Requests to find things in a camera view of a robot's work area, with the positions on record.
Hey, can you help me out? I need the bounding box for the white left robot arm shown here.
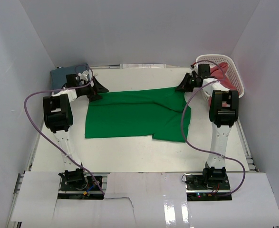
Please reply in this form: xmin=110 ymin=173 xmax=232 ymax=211
xmin=43 ymin=70 xmax=109 ymax=190

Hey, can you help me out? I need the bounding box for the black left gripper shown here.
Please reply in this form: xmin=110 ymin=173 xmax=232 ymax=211
xmin=77 ymin=76 xmax=108 ymax=102

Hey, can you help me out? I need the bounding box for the white perforated plastic basket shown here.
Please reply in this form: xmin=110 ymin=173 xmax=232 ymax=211
xmin=195 ymin=54 xmax=245 ymax=98

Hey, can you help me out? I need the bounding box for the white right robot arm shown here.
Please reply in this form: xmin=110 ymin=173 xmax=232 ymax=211
xmin=176 ymin=61 xmax=239 ymax=190

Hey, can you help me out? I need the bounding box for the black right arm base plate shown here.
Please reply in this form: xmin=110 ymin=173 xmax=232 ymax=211
xmin=181 ymin=173 xmax=232 ymax=202

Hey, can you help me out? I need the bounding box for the green t shirt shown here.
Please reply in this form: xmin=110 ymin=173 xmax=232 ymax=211
xmin=85 ymin=87 xmax=191 ymax=143

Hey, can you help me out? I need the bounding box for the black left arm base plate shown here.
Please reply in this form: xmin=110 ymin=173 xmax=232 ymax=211
xmin=58 ymin=173 xmax=107 ymax=200

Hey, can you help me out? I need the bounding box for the folded blue t shirt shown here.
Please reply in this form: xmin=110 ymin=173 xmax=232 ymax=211
xmin=50 ymin=63 xmax=89 ymax=90

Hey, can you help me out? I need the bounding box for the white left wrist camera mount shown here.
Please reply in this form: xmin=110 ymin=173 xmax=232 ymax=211
xmin=77 ymin=70 xmax=94 ymax=82

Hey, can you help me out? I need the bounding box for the white paper sheet front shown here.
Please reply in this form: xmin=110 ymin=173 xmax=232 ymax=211
xmin=11 ymin=172 xmax=279 ymax=228

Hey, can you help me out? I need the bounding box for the white paper label strip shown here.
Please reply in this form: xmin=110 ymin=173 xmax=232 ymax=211
xmin=119 ymin=64 xmax=166 ymax=69

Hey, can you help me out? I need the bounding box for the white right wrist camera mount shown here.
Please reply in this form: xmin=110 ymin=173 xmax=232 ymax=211
xmin=190 ymin=64 xmax=198 ymax=77

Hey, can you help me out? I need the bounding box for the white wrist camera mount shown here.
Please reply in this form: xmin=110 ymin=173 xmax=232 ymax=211
xmin=77 ymin=70 xmax=94 ymax=82
xmin=190 ymin=64 xmax=198 ymax=77

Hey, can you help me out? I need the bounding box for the aluminium table edge rail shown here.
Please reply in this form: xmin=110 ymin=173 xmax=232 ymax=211
xmin=236 ymin=120 xmax=259 ymax=173

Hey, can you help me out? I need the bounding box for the pink t shirt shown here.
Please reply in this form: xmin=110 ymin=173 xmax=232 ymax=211
xmin=207 ymin=62 xmax=239 ymax=105

